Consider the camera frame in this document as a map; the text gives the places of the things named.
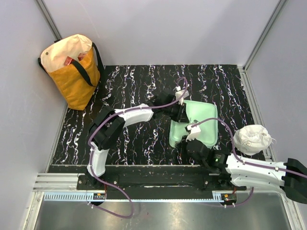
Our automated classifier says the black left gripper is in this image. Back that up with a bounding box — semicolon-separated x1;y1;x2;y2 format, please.
163;102;189;125

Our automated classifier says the mint green medicine case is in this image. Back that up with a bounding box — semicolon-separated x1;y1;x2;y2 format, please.
169;100;218;149

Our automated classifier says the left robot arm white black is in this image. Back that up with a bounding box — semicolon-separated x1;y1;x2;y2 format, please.
87;86;189;190

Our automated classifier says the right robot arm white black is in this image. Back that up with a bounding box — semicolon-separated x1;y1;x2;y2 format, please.
183;139;307;204

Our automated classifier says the white crumpled cloth bag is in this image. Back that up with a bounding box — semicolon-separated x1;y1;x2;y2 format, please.
234;125;276;156

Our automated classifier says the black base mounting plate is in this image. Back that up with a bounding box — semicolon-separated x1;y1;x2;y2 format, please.
77;165;247;200

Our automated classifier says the orange tote bag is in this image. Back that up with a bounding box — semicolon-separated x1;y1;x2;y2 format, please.
37;34;104;110

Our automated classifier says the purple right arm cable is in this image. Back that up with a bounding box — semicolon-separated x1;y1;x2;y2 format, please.
189;117;307;207

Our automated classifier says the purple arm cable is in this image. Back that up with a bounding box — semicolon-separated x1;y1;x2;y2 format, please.
88;77;189;219
189;117;307;207

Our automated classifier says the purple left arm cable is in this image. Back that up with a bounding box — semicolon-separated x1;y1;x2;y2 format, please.
88;77;189;219

